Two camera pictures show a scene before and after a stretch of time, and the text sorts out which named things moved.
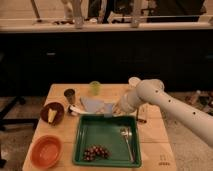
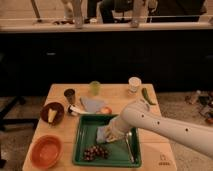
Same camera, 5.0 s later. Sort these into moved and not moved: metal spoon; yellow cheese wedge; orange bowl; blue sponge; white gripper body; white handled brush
Moved: white gripper body; blue sponge
Not moved: yellow cheese wedge; orange bowl; metal spoon; white handled brush
